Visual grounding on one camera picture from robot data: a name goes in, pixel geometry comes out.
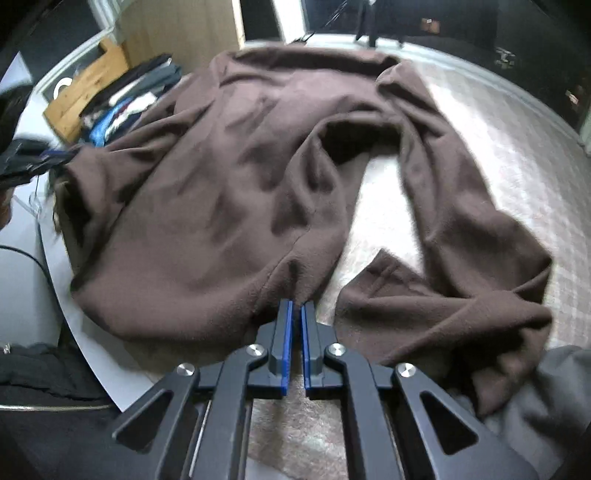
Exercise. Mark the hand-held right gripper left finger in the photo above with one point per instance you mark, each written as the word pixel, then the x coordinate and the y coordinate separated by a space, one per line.
pixel 286 346

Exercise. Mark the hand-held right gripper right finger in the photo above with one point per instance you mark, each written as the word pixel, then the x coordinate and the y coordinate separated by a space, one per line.
pixel 305 346

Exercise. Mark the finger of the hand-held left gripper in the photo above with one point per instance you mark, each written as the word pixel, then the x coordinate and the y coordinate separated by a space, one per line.
pixel 41 161

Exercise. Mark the brown fleece pants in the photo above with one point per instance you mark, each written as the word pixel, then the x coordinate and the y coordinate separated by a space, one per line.
pixel 207 184

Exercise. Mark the pile of folded clothes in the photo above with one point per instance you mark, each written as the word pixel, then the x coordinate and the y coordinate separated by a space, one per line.
pixel 138 78

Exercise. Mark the light wooden panel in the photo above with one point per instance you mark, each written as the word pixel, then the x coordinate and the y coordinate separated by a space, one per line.
pixel 184 27

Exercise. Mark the grey cloth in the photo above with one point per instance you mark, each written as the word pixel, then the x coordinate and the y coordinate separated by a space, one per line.
pixel 554 392

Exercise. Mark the person's black zip jacket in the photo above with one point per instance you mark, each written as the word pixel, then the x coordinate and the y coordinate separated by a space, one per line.
pixel 46 438

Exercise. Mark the plaid blanket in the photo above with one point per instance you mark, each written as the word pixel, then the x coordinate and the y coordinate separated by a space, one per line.
pixel 508 161

